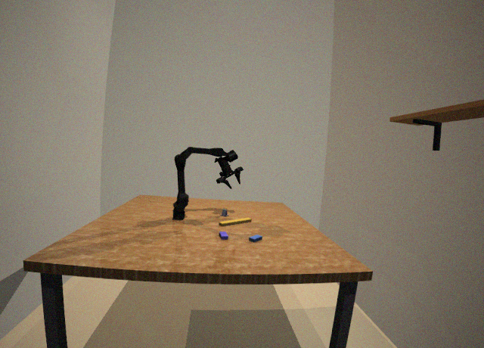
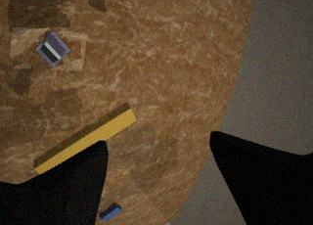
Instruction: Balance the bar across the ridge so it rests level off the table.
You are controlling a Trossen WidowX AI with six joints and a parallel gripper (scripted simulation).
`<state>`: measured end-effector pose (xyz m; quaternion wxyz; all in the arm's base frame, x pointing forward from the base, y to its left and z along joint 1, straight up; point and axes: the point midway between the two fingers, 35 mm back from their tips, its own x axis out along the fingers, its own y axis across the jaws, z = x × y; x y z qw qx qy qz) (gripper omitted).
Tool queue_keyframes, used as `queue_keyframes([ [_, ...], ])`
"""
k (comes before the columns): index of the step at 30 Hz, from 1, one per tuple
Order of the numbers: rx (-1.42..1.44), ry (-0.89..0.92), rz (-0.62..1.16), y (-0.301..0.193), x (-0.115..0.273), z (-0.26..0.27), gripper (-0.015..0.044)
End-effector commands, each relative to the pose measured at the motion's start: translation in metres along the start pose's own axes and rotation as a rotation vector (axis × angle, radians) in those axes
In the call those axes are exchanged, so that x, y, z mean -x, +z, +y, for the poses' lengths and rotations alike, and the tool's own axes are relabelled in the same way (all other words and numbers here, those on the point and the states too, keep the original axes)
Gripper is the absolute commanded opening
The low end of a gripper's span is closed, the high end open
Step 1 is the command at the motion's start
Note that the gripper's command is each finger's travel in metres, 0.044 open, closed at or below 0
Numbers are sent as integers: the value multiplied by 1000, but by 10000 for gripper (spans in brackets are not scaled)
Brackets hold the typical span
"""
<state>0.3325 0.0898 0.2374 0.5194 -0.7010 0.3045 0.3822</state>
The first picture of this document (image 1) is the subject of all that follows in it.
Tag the yellow bar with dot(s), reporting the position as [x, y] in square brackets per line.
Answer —
[234, 221]

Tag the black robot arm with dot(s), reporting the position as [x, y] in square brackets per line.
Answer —
[180, 161]

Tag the blue rectangular block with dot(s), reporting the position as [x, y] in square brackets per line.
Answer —
[255, 238]

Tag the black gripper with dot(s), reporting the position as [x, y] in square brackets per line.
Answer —
[227, 170]

